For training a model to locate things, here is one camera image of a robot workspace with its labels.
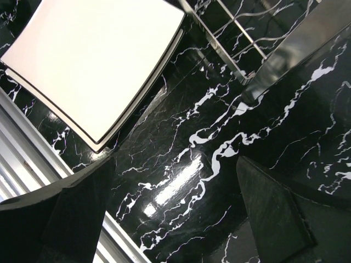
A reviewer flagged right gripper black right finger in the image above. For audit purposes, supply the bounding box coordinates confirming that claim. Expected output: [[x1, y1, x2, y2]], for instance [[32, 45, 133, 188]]
[[236, 156, 350, 262]]

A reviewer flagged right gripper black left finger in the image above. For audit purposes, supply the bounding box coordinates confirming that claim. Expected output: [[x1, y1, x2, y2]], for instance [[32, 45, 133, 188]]
[[1, 157, 115, 262]]

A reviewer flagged white square plate black rim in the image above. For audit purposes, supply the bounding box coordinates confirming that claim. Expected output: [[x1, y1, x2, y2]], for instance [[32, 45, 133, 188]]
[[1, 28, 183, 153]]

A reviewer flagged steel two-tier dish rack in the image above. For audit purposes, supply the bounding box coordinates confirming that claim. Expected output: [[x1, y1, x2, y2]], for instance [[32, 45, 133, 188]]
[[180, 1, 350, 104]]

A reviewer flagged black marble pattern mat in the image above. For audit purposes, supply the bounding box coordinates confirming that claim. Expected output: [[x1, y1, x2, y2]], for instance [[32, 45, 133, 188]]
[[1, 1, 350, 262]]

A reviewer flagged aluminium mounting rail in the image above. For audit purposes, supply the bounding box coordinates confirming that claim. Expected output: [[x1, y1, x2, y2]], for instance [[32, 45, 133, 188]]
[[1, 92, 148, 262]]

